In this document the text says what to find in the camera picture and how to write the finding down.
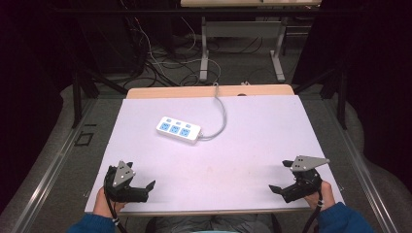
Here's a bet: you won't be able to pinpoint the wooden table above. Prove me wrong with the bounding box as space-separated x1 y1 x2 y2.
84 83 345 217

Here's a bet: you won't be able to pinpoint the tangle of floor cables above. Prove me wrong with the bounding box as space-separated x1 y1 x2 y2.
119 0 264 88

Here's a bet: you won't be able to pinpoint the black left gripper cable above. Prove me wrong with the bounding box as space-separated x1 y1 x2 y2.
103 179 129 233

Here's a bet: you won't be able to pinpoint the person's right hand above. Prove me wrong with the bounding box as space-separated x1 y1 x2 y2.
303 181 336 212

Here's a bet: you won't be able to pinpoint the white power strip blue sockets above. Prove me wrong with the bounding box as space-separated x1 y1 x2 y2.
155 116 203 145

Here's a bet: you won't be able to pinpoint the metal floor rail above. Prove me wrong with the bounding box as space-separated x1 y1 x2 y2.
9 97 98 233
323 96 394 233

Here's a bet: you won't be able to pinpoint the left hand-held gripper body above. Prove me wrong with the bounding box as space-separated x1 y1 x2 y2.
103 160 151 204

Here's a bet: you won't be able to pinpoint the grey power strip cable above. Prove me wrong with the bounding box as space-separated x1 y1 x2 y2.
197 82 228 142

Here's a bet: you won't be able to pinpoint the black metal stand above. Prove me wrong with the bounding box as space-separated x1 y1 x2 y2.
292 64 350 131
71 62 129 129

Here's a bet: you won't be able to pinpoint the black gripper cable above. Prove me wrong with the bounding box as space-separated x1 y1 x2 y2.
103 179 129 233
300 188 325 233

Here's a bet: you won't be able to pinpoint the desk with grey metal legs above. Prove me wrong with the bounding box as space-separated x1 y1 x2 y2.
180 0 323 83

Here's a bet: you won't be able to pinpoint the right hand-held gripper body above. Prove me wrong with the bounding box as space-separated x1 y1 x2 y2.
280 155 331 205

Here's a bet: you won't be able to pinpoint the person's left hand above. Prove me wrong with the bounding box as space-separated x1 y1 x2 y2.
93 187 126 218

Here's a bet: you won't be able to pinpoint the white table cover sheet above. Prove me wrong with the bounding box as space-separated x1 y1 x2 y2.
84 94 345 215

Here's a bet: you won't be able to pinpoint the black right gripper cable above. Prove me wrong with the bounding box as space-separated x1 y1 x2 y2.
300 188 325 233

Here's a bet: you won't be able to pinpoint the person's lap grey trousers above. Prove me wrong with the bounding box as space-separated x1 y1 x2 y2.
145 213 282 233

